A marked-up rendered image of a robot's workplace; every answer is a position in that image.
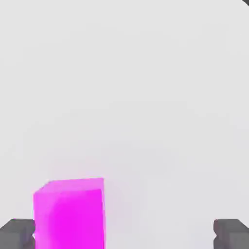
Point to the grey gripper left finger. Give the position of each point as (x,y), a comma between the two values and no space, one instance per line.
(16,233)

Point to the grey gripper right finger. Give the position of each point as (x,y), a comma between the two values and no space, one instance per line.
(232,234)

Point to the small magenta cube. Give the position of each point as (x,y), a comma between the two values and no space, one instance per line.
(74,217)

